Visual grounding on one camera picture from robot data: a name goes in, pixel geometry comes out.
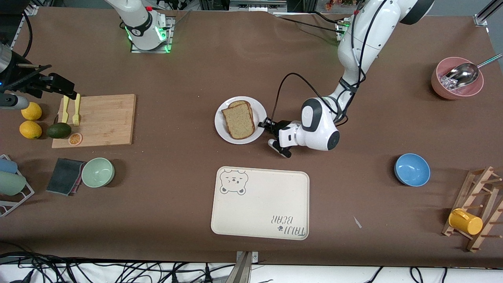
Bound grey metal clamp post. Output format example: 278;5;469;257
235;251;259;283

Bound pale green cup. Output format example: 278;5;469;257
0;171;27;196

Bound metal scoop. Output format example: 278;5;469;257
445;53;503;88

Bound aluminium frame rail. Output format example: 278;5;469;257
230;0;287;13

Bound blue bowl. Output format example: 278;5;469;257
394;153;431;187

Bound yellow mug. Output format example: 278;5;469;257
448;208;483;235

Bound brown table cover sheet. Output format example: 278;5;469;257
0;9;503;268

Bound wooden mug rack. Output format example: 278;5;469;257
442;166;503;253

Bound white round plate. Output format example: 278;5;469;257
215;96;268;145

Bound dark green avocado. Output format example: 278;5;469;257
47;122;72;139

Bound dark grey folded cloth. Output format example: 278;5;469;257
46;158;86;196

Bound pink bowl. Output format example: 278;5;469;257
431;57;484;100

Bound light blue cup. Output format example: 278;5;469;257
0;158;18;174

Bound cream bear print tray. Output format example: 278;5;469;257
211;166;310;241

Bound yellow lemon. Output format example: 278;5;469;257
22;102;43;121
19;120;42;140

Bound yellow plastic fork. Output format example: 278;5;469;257
72;94;81;127

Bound white wire dish rack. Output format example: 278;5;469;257
0;154;35;217

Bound pale green bowl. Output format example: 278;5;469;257
81;158;115;188

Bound clear ice cubes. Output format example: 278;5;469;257
440;73;459;92

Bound wooden cutting board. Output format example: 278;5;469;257
51;94;136;149

